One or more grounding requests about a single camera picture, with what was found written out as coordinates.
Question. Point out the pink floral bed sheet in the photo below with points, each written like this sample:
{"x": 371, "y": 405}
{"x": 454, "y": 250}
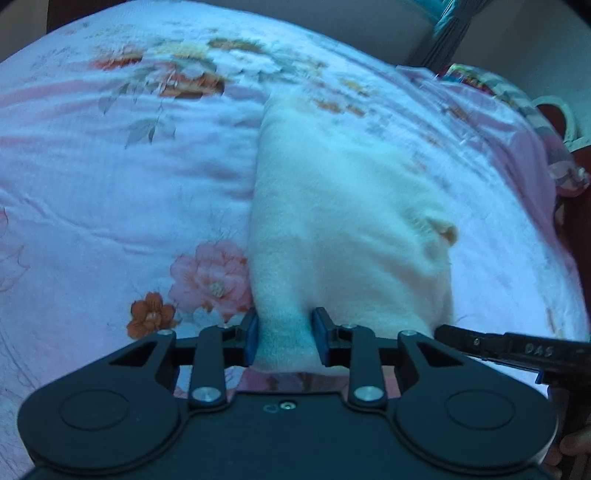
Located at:
{"x": 115, "y": 175}

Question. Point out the grey curtain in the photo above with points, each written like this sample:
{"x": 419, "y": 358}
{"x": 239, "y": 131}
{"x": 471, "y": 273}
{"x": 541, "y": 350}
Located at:
{"x": 445, "y": 25}

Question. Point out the pink blanket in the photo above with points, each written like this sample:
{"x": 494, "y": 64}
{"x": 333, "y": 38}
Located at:
{"x": 498, "y": 129}

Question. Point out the person's right hand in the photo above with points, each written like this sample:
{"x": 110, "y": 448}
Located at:
{"x": 575, "y": 445}

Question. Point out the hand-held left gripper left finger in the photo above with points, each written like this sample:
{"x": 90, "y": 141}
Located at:
{"x": 251, "y": 344}

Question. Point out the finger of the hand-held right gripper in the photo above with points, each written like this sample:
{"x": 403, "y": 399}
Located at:
{"x": 471, "y": 344}

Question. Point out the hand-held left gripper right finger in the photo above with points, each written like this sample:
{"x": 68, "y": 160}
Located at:
{"x": 320, "y": 339}

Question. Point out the white knitted sweater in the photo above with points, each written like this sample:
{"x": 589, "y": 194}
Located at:
{"x": 341, "y": 221}

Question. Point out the colourful patterned pillow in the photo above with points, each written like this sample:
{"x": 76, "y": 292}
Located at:
{"x": 521, "y": 99}

